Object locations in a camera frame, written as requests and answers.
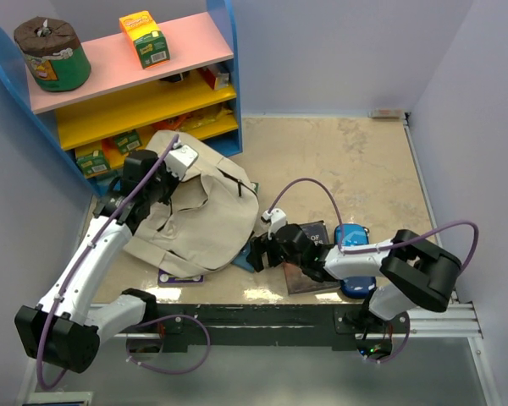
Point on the black object on shelf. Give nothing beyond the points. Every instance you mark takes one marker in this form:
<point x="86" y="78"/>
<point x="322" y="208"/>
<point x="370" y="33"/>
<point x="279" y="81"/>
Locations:
<point x="176" y="78"/>

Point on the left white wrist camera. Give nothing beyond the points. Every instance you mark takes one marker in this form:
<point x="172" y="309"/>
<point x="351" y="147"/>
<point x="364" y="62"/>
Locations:
<point x="178" y="161"/>

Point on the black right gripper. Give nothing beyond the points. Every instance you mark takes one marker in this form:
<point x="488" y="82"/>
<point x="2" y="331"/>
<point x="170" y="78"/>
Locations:
<point x="258" y="244"/>

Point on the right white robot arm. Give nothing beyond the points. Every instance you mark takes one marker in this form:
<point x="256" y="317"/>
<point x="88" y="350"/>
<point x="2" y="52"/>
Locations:
<point x="420" y="273"/>

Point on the green sponge box middle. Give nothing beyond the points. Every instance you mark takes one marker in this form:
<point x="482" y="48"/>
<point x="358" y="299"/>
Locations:
<point x="126" y="142"/>

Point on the yellow snack bag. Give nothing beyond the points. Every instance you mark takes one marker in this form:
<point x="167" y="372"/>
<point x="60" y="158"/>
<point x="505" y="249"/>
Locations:
<point x="204" y="116"/>

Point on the red white small box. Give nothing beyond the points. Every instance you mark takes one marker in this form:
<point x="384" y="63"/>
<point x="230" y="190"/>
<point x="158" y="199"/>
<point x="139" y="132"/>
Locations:
<point x="215" y="76"/>

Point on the blue wooden shelf unit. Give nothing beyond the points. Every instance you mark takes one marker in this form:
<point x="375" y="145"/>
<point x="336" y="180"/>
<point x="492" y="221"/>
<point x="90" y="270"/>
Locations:
<point x="40" y="132"/>

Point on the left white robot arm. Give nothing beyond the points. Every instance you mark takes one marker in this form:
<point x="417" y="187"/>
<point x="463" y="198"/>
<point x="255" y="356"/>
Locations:
<point x="62" y="329"/>

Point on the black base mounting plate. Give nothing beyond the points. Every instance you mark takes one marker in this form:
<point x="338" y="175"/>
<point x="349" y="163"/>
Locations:
<point x="335" y="326"/>

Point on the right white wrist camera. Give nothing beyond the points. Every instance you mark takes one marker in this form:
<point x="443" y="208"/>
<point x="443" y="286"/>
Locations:
<point x="274" y="219"/>

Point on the green sponge box left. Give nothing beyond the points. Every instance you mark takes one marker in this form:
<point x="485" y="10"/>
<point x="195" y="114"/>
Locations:
<point x="93" y="164"/>

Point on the brown green toilet roll pack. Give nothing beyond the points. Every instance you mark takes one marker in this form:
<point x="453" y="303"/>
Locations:
<point x="53" y="54"/>

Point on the beige canvas backpack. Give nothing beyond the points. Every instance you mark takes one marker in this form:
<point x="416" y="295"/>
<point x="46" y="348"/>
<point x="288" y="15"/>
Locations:
<point x="210" y="218"/>

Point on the small white orange label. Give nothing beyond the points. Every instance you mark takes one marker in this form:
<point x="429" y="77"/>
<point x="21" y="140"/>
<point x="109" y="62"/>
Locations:
<point x="387" y="113"/>

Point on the dark tale of two cities book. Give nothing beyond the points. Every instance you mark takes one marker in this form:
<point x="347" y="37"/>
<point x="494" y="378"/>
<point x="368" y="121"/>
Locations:
<point x="296" y="279"/>

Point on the purple treehouse paperback book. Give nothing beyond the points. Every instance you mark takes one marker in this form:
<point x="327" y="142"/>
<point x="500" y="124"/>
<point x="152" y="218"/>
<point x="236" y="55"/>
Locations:
<point x="166" y="279"/>

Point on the orange green sponge box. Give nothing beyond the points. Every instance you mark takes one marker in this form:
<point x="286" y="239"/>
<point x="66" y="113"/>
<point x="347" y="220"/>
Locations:
<point x="146" y="38"/>

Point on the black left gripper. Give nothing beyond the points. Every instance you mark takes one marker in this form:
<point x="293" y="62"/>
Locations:
<point x="174" y="182"/>

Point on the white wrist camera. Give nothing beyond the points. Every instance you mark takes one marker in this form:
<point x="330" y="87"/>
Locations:
<point x="274" y="219"/>
<point x="178" y="161"/>

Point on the orange snack packet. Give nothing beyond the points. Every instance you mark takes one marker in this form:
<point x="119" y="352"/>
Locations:
<point x="176" y="123"/>

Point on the blue pencil case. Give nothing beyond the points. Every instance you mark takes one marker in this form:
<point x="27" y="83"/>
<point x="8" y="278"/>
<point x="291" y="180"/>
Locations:
<point x="357" y="279"/>

